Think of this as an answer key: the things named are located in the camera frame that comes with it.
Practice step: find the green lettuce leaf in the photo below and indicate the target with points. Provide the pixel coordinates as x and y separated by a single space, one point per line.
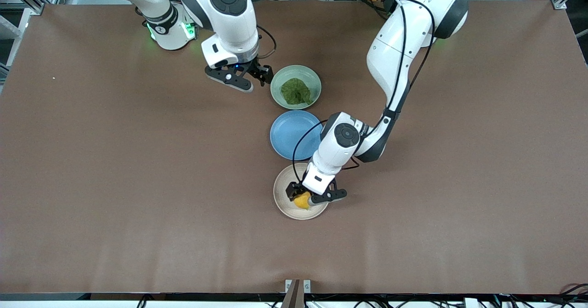
296 92

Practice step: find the beige plate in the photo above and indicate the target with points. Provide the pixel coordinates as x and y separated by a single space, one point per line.
285 207

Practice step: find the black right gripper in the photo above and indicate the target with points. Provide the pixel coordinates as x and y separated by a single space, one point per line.
254 68

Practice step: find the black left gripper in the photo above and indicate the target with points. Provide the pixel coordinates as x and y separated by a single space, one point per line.
292 190

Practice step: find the yellow lemon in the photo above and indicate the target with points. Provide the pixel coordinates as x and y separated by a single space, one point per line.
302 202

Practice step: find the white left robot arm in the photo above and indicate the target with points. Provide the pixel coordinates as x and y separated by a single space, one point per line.
395 46

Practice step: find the light green plate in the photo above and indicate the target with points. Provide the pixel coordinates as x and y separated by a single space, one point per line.
278 87

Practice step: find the small white box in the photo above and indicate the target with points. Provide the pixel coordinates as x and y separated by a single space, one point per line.
471 303

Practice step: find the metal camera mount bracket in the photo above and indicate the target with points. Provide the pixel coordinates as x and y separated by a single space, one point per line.
297 294

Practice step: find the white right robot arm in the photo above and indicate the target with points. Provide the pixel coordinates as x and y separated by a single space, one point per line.
229 19

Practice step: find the blue plate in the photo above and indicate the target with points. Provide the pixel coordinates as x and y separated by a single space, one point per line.
282 136

